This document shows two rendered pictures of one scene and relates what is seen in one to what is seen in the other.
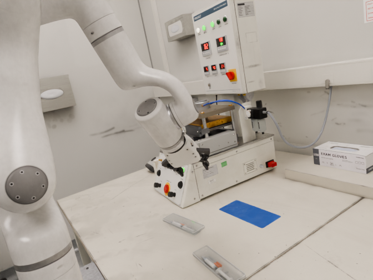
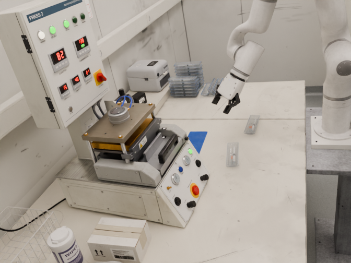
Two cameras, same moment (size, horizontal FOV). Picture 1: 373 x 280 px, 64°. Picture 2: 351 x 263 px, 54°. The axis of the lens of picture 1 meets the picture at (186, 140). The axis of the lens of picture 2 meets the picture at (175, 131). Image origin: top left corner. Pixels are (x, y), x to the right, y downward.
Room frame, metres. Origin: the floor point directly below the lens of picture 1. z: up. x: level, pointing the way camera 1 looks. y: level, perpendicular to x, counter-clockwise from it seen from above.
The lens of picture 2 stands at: (1.99, 0.99, 1.70)
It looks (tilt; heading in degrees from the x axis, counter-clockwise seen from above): 30 degrees down; 233
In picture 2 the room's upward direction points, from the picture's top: 11 degrees counter-clockwise
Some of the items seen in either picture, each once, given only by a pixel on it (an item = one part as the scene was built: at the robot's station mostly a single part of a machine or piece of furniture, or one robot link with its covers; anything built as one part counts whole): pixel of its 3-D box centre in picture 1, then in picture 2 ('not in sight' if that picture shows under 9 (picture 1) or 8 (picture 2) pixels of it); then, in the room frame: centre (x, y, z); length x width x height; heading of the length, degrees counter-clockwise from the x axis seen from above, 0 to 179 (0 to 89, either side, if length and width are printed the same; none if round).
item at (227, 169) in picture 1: (212, 163); (139, 172); (1.40, -0.10, 0.84); 0.53 x 0.37 x 0.17; 116
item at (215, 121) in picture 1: (204, 118); (124, 127); (1.41, -0.11, 1.07); 0.22 x 0.17 x 0.10; 26
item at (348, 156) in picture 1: (346, 155); not in sight; (1.17, -0.64, 0.83); 0.23 x 0.12 x 0.07; 28
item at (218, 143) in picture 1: (210, 145); (159, 133); (1.26, -0.10, 0.96); 0.26 x 0.05 x 0.07; 116
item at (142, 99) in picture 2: not in sight; (138, 99); (0.93, -0.74, 0.83); 0.09 x 0.06 x 0.07; 13
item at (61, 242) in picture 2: not in sight; (66, 250); (1.82, 0.02, 0.82); 0.09 x 0.09 x 0.15
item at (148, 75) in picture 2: not in sight; (149, 75); (0.70, -0.90, 0.88); 0.25 x 0.20 x 0.17; 114
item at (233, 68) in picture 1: (227, 73); (72, 85); (1.50, -0.26, 1.25); 0.33 x 0.16 x 0.64; 26
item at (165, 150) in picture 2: not in sight; (168, 147); (1.34, 0.06, 0.99); 0.15 x 0.02 x 0.04; 26
